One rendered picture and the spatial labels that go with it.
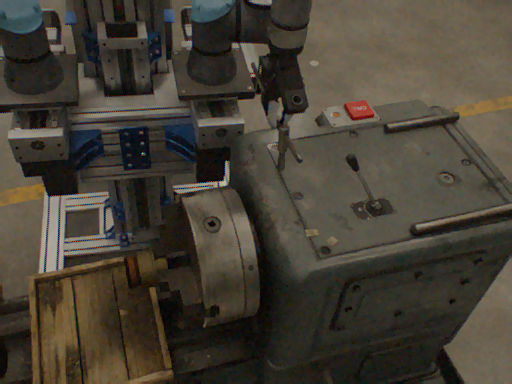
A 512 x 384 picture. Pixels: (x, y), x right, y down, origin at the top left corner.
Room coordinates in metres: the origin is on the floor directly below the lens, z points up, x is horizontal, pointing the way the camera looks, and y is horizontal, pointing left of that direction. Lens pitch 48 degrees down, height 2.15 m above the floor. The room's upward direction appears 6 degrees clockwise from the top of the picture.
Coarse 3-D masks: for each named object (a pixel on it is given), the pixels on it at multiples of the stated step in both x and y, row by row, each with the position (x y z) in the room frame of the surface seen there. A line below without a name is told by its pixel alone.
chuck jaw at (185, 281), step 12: (168, 276) 0.69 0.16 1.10; (180, 276) 0.69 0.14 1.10; (192, 276) 0.70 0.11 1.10; (168, 288) 0.68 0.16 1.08; (180, 288) 0.66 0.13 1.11; (192, 288) 0.67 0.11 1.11; (192, 300) 0.63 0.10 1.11; (192, 312) 0.62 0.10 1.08; (204, 312) 0.62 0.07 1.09; (216, 312) 0.63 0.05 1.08
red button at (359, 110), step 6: (354, 102) 1.17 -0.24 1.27; (360, 102) 1.18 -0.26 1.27; (366, 102) 1.18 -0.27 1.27; (348, 108) 1.15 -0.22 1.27; (354, 108) 1.15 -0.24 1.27; (360, 108) 1.15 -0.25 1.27; (366, 108) 1.15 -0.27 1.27; (348, 114) 1.14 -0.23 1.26; (354, 114) 1.12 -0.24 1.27; (360, 114) 1.13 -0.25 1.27; (366, 114) 1.13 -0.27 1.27; (372, 114) 1.13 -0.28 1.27
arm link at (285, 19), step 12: (276, 0) 0.95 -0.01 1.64; (288, 0) 0.94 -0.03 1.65; (300, 0) 0.94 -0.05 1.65; (312, 0) 0.97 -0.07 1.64; (276, 12) 0.95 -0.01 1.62; (288, 12) 0.94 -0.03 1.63; (300, 12) 0.94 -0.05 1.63; (276, 24) 0.95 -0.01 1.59; (288, 24) 0.94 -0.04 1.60; (300, 24) 0.94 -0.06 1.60
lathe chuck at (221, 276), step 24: (192, 192) 0.86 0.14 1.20; (216, 192) 0.85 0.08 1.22; (192, 216) 0.76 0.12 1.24; (216, 216) 0.77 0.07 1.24; (192, 240) 0.72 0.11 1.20; (216, 240) 0.71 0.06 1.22; (216, 264) 0.67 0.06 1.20; (240, 264) 0.68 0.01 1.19; (216, 288) 0.64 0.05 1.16; (240, 288) 0.65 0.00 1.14; (240, 312) 0.64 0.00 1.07
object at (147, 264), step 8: (128, 256) 0.73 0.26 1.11; (136, 256) 0.73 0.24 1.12; (144, 256) 0.73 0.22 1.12; (152, 256) 0.72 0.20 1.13; (160, 256) 0.74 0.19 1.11; (128, 264) 0.70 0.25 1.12; (136, 264) 0.71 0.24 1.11; (144, 264) 0.71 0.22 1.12; (152, 264) 0.71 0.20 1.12; (160, 264) 0.72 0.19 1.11; (128, 272) 0.69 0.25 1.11; (136, 272) 0.69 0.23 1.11; (144, 272) 0.69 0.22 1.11; (152, 272) 0.69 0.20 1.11; (128, 280) 0.67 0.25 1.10; (136, 280) 0.68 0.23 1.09; (144, 280) 0.68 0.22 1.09; (152, 280) 0.69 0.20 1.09
